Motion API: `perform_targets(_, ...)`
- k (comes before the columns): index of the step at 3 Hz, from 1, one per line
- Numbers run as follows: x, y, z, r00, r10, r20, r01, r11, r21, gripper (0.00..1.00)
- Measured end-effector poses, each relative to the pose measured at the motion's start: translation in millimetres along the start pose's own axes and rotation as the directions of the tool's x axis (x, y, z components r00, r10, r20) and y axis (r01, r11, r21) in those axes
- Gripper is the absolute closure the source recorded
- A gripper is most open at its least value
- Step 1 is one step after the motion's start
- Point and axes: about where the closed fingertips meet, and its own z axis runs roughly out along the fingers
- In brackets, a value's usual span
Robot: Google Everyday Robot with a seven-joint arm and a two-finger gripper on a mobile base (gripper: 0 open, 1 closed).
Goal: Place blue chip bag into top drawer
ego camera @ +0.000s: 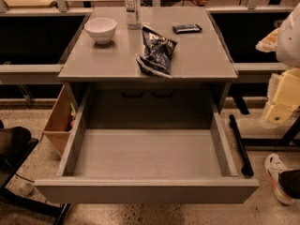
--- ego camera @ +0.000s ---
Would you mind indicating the small dark snack packet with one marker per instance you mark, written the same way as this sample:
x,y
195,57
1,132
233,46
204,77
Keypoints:
x,y
186,28

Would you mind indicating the white ceramic bowl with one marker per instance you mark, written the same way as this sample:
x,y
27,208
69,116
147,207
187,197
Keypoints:
x,y
101,30

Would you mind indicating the grey metal cabinet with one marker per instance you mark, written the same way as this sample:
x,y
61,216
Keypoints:
x,y
125,56

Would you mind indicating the white sneaker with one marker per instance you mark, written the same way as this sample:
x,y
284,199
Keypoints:
x,y
274,166

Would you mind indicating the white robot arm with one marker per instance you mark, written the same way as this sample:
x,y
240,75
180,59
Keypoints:
x,y
288,48

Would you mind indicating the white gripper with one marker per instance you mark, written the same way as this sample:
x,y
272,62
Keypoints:
x,y
289,42

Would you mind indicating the blue chip bag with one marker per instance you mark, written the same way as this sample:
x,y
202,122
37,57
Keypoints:
x,y
158,52

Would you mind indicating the brown cardboard box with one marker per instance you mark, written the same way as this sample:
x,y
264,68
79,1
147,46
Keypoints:
x,y
61,121

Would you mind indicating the clear plastic water bottle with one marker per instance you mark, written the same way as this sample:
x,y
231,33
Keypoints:
x,y
133,11

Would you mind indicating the open grey top drawer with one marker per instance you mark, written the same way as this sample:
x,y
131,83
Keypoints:
x,y
147,147

